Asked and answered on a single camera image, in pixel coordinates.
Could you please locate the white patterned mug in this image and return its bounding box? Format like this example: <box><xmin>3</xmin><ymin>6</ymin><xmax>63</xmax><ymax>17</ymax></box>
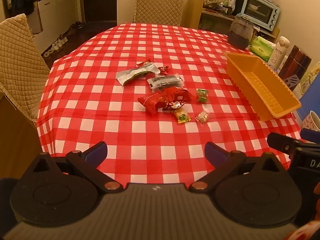
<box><xmin>301</xmin><ymin>110</ymin><xmax>320</xmax><ymax>132</ymax></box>

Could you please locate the dark glass jar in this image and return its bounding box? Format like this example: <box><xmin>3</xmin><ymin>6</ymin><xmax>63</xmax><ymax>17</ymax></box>
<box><xmin>228</xmin><ymin>15</ymin><xmax>255</xmax><ymax>50</ymax></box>

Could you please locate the brown metal thermos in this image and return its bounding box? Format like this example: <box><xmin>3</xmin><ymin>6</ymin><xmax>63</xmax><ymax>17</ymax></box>
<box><xmin>278</xmin><ymin>45</ymin><xmax>312</xmax><ymax>86</ymax></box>

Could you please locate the person's right forearm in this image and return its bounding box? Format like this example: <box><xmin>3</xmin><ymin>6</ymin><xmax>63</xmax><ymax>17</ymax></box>
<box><xmin>313</xmin><ymin>181</ymin><xmax>320</xmax><ymax>207</ymax></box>

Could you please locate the red white label snack packet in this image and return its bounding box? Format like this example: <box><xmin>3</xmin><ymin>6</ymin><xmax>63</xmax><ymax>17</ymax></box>
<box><xmin>162</xmin><ymin>86</ymin><xmax>193</xmax><ymax>103</ymax></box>

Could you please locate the shiny red foil candy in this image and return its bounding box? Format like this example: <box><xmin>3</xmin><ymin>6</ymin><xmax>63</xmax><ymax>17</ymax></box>
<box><xmin>163</xmin><ymin>101</ymin><xmax>187</xmax><ymax>111</ymax></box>

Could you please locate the light blue toaster oven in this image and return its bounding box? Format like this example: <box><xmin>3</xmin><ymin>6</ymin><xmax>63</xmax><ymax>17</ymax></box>
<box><xmin>239</xmin><ymin>0</ymin><xmax>281</xmax><ymax>32</ymax></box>

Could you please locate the white thermos bottle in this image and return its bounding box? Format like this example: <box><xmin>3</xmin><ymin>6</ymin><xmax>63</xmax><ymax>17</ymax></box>
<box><xmin>267</xmin><ymin>36</ymin><xmax>291</xmax><ymax>71</ymax></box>

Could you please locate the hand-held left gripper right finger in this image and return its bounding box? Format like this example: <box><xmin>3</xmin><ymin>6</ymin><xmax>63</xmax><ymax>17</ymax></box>
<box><xmin>189</xmin><ymin>142</ymin><xmax>288</xmax><ymax>193</ymax></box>

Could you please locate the silver green snack packet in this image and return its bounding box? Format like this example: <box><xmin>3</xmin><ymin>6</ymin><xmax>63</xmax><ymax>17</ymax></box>
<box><xmin>116</xmin><ymin>62</ymin><xmax>160</xmax><ymax>86</ymax></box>

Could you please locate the yellow green candy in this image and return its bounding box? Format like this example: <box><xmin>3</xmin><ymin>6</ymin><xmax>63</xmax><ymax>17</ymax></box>
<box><xmin>174</xmin><ymin>108</ymin><xmax>191</xmax><ymax>124</ymax></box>

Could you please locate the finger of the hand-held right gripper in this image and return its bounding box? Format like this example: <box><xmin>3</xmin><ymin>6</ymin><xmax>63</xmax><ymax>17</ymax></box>
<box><xmin>267</xmin><ymin>132</ymin><xmax>304</xmax><ymax>155</ymax></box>
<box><xmin>300</xmin><ymin>129</ymin><xmax>320</xmax><ymax>143</ymax></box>

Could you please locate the white candy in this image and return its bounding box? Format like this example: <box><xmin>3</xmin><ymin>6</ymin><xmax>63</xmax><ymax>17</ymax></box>
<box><xmin>196</xmin><ymin>107</ymin><xmax>211</xmax><ymax>124</ymax></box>

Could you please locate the pale floral plate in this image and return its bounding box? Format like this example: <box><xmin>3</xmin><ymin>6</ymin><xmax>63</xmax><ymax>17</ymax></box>
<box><xmin>299</xmin><ymin>66</ymin><xmax>320</xmax><ymax>95</ymax></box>

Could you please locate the wooden shelf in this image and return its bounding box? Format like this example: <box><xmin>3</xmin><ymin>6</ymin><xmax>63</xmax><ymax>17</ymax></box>
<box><xmin>183</xmin><ymin>0</ymin><xmax>281</xmax><ymax>40</ymax></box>

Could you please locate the green tissue pack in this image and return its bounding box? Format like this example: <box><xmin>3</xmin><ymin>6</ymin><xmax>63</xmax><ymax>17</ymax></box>
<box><xmin>250</xmin><ymin>36</ymin><xmax>276</xmax><ymax>62</ymax></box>

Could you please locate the white cabinet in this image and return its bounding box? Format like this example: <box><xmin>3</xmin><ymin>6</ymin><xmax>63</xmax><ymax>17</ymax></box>
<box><xmin>32</xmin><ymin>0</ymin><xmax>83</xmax><ymax>53</ymax></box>

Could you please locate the black silver snack packet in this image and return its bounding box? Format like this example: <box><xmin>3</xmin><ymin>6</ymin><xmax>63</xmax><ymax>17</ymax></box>
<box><xmin>147</xmin><ymin>74</ymin><xmax>185</xmax><ymax>91</ymax></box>

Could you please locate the beige quilted chair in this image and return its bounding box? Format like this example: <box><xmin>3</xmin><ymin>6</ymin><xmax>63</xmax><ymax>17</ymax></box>
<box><xmin>133</xmin><ymin>0</ymin><xmax>186</xmax><ymax>27</ymax></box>
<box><xmin>0</xmin><ymin>14</ymin><xmax>50</xmax><ymax>123</ymax></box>

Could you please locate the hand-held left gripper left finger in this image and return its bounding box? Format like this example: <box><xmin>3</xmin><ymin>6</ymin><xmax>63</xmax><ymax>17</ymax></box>
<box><xmin>30</xmin><ymin>141</ymin><xmax>123</xmax><ymax>193</ymax></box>

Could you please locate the dark door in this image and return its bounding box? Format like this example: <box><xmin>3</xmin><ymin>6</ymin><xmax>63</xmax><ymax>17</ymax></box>
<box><xmin>82</xmin><ymin>0</ymin><xmax>118</xmax><ymax>23</ymax></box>

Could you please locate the red checked tablecloth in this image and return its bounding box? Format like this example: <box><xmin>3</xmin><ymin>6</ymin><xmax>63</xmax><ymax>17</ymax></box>
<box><xmin>36</xmin><ymin>22</ymin><xmax>307</xmax><ymax>190</ymax></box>

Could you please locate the yellow plastic tray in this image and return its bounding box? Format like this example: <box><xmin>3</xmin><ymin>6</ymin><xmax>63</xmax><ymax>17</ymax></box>
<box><xmin>223</xmin><ymin>51</ymin><xmax>302</xmax><ymax>122</ymax></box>

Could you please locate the blue thermos jug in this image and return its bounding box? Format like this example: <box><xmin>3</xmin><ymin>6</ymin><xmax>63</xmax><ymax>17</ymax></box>
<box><xmin>297</xmin><ymin>79</ymin><xmax>320</xmax><ymax>138</ymax></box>

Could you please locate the row of shoes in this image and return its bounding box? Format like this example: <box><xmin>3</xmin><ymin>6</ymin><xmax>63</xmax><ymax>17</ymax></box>
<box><xmin>41</xmin><ymin>21</ymin><xmax>85</xmax><ymax>58</ymax></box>

